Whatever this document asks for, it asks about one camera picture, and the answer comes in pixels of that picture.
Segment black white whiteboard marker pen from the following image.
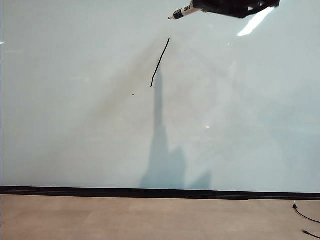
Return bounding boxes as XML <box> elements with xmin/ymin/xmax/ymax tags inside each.
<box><xmin>167</xmin><ymin>4</ymin><xmax>205</xmax><ymax>21</ymax></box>

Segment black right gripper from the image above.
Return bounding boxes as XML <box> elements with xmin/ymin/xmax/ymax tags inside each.
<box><xmin>190</xmin><ymin>0</ymin><xmax>281</xmax><ymax>19</ymax></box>

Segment black whiteboard bottom rail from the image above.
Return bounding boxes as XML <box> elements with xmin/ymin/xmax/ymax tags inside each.
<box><xmin>0</xmin><ymin>185</ymin><xmax>320</xmax><ymax>202</ymax></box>

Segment black cable with plug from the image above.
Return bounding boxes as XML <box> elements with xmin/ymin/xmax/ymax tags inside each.
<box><xmin>292</xmin><ymin>199</ymin><xmax>320</xmax><ymax>224</ymax></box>
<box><xmin>302</xmin><ymin>228</ymin><xmax>320</xmax><ymax>239</ymax></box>

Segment large white glass whiteboard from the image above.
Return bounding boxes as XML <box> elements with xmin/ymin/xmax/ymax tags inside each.
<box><xmin>0</xmin><ymin>0</ymin><xmax>320</xmax><ymax>194</ymax></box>

